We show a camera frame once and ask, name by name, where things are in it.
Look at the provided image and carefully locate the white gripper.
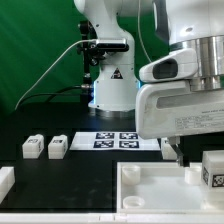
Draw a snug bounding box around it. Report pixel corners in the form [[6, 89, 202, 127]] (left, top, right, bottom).
[[135, 81, 224, 166]]

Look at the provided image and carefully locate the white square tabletop tray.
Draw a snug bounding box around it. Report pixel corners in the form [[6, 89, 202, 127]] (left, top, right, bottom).
[[117, 162, 224, 215]]

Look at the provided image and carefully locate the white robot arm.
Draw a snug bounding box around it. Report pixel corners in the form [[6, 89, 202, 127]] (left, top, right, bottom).
[[74, 0, 224, 149]]

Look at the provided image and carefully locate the white sheet with markers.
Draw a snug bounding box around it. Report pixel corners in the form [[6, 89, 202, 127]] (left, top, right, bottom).
[[70, 131, 160, 151]]

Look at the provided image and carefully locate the white block left edge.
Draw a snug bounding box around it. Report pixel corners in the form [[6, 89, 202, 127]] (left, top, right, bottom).
[[0, 167, 15, 204]]

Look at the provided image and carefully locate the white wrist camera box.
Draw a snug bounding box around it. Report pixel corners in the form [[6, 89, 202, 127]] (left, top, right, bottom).
[[139, 48, 198, 83]]

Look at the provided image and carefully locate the black cable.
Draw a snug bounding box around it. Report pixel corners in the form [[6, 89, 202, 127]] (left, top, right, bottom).
[[19, 83, 95, 105]]

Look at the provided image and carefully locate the white front table rail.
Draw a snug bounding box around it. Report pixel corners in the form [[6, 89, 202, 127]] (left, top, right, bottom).
[[0, 213, 224, 224]]

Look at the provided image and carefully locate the silver camera on stand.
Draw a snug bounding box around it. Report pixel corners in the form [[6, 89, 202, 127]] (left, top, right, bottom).
[[96, 38, 129, 52]]

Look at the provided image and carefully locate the white cable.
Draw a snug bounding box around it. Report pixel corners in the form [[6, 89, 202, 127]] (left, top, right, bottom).
[[14, 38, 98, 111]]

